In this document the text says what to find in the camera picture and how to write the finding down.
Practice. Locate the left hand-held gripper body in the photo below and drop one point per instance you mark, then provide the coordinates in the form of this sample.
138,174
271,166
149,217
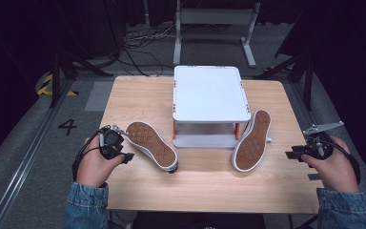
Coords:
110,140

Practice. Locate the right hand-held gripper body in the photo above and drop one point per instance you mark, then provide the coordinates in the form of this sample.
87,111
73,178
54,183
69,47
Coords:
319,143

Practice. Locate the white sneaker with brown sole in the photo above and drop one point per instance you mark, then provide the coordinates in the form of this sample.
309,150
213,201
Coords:
253,141
151,146

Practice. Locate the white two-tier shoe rack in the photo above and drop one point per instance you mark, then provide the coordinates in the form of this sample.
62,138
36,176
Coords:
210,93

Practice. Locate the person's right hand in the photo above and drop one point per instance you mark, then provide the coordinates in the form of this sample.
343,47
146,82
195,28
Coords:
334,171

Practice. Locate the person's left hand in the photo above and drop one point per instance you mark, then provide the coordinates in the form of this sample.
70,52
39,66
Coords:
92,166

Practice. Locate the grey tape piece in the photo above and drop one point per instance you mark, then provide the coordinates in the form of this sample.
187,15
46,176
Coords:
314,177

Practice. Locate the black stand legs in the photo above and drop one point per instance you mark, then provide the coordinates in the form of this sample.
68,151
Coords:
301,72
56,75

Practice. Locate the yellow and black floor tape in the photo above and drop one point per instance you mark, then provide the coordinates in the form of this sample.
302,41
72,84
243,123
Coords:
45,86

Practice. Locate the grey metal stand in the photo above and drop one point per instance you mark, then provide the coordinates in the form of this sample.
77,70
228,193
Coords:
215,16

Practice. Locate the metal floor rail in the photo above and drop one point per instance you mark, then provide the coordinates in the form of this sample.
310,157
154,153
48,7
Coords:
28,152

